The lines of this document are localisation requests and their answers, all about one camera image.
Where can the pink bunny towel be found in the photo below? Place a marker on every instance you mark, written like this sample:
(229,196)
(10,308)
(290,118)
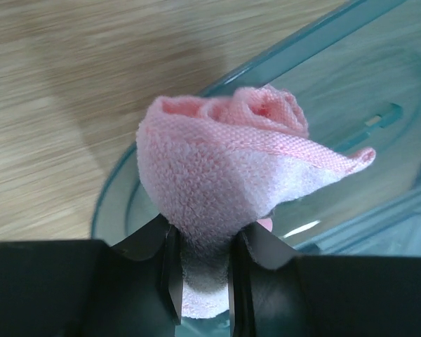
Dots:
(212,166)

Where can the clear blue plastic tray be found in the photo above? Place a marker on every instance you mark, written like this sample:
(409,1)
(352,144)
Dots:
(356,74)

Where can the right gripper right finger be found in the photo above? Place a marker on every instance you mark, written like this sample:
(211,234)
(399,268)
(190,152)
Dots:
(275,290)

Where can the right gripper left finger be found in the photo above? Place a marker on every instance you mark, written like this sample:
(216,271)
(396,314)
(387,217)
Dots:
(88,288)

